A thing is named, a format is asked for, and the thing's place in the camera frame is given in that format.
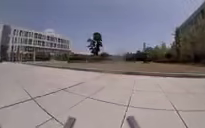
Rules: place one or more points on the distant tree line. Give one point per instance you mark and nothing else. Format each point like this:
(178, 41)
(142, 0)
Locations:
(150, 53)

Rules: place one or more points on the row of trees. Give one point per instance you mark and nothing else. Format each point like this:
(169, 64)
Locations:
(196, 43)

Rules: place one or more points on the tall dark tree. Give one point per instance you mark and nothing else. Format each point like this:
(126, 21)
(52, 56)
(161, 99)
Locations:
(95, 43)

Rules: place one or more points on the robot's own part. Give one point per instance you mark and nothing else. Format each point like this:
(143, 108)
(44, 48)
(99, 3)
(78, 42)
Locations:
(132, 122)
(70, 122)

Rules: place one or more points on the pale concrete slab plaza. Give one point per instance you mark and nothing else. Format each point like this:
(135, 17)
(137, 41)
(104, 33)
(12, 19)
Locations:
(90, 93)

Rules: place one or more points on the white multi-storey building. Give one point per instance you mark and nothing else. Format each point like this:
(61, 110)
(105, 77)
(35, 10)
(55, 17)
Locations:
(26, 43)

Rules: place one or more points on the dry grass lawn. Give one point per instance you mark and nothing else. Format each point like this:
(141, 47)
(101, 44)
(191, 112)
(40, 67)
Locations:
(140, 67)

